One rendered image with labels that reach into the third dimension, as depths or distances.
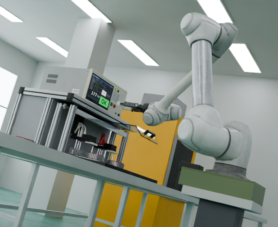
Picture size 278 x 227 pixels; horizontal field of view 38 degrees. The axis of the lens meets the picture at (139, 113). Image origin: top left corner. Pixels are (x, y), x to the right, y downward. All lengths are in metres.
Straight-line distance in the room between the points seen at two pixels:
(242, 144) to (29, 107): 1.31
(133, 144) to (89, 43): 1.84
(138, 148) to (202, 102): 4.45
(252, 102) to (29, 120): 5.85
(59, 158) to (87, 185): 7.20
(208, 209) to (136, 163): 4.41
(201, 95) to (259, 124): 5.82
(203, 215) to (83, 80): 1.13
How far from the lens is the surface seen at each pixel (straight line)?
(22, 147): 1.63
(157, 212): 6.10
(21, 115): 2.60
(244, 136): 1.98
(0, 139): 1.55
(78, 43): 7.02
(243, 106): 7.91
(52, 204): 6.57
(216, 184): 1.88
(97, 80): 2.58
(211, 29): 2.16
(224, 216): 1.92
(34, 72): 10.93
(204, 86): 1.97
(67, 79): 2.62
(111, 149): 2.65
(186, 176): 1.92
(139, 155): 6.30
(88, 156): 2.39
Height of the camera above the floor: 0.66
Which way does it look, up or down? 11 degrees up
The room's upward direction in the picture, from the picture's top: 14 degrees clockwise
